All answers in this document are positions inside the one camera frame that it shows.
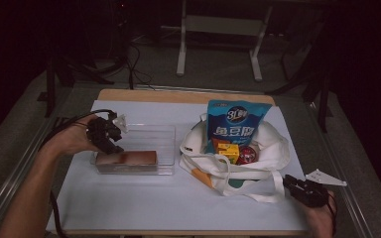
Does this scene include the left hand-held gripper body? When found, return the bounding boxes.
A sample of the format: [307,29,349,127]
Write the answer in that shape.
[86,113,129,155]

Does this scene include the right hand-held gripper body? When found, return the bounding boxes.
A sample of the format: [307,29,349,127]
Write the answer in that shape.
[296,169,347,208]

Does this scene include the brown box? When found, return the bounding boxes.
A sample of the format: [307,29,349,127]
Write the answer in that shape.
[94,150,159,174]

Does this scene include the clear plastic container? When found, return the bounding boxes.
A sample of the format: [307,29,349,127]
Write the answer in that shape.
[89,123,177,177]

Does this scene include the white tote bag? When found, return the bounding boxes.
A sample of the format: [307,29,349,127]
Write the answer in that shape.
[179,112,292,203]

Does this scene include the red round tin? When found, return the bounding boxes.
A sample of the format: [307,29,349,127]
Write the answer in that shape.
[236,146,261,166]

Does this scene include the yellow drink carton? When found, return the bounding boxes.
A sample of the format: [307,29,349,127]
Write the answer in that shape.
[217,142,240,166]

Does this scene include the blue snack bag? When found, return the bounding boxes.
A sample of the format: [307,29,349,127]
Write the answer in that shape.
[205,99,274,155]

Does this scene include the person's right hand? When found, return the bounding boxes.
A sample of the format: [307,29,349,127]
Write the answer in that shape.
[306,196,337,238]

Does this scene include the person's left hand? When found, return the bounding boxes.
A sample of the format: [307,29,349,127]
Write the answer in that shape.
[51,115,100,157]

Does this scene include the wooden table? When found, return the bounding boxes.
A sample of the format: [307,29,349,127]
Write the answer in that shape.
[45,88,309,237]

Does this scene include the black tripod stand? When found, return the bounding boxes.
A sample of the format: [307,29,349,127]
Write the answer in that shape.
[44,49,115,118]

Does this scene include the white table mat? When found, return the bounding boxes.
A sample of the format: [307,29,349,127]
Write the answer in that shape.
[45,99,309,232]

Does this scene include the black metal stand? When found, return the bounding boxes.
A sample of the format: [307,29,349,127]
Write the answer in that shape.
[266,33,333,133]

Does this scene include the white metal stand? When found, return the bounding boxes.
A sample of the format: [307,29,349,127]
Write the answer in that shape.
[176,0,274,82]

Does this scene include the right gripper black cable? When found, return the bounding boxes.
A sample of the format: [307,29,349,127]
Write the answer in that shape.
[325,192,338,236]

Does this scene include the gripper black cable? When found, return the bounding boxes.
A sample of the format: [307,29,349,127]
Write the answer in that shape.
[41,108,117,238]
[325,192,338,236]

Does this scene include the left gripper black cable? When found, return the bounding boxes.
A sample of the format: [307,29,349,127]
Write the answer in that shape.
[41,108,117,238]

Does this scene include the metal floor rail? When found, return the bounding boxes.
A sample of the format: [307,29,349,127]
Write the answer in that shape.
[0,108,64,232]
[306,102,375,238]

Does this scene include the black floor cables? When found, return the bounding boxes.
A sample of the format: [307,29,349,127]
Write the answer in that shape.
[124,43,157,91]

